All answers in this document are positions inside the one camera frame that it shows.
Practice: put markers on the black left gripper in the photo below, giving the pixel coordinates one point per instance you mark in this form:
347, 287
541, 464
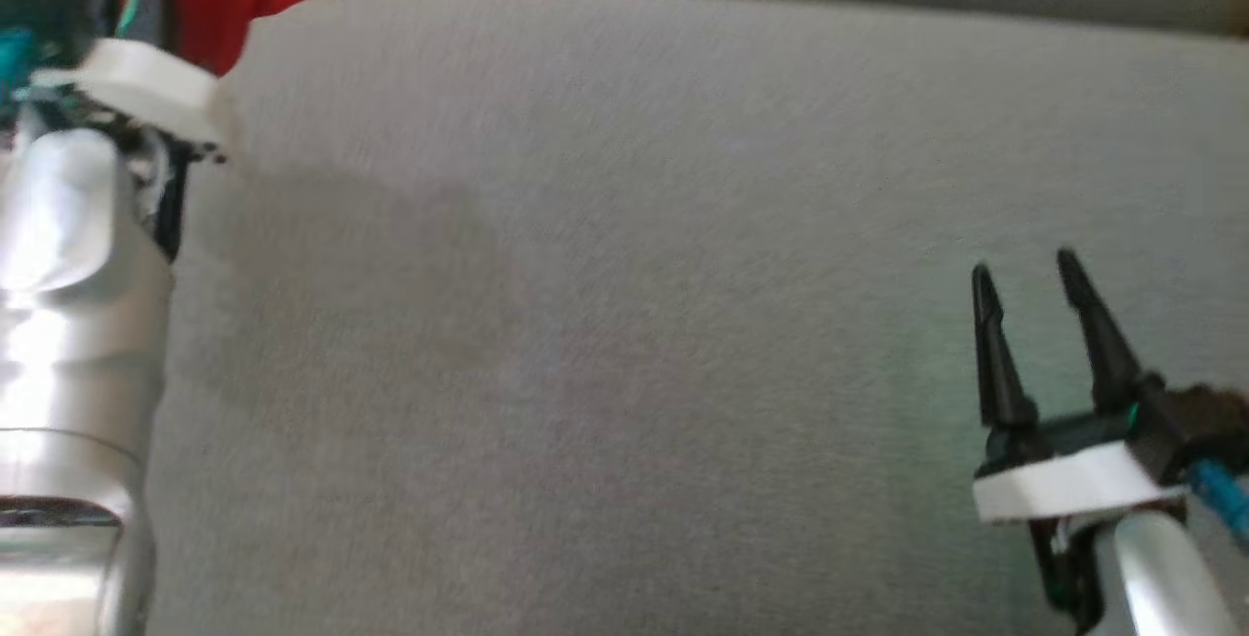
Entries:
146, 90

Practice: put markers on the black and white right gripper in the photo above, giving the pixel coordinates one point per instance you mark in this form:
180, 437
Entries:
1073, 480

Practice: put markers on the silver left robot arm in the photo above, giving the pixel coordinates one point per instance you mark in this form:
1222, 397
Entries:
68, 343

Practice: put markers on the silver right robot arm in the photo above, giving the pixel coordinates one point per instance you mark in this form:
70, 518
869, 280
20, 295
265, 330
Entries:
1161, 577

